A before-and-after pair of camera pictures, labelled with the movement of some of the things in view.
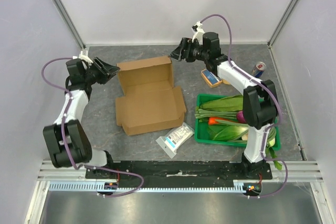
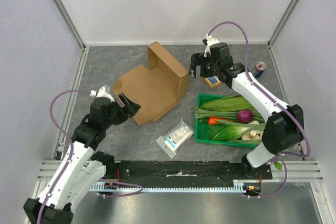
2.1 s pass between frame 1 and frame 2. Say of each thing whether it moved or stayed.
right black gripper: moved
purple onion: stayed
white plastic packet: stayed
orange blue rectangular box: stayed
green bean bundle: stayed
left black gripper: moved
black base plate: stayed
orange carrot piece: stayed
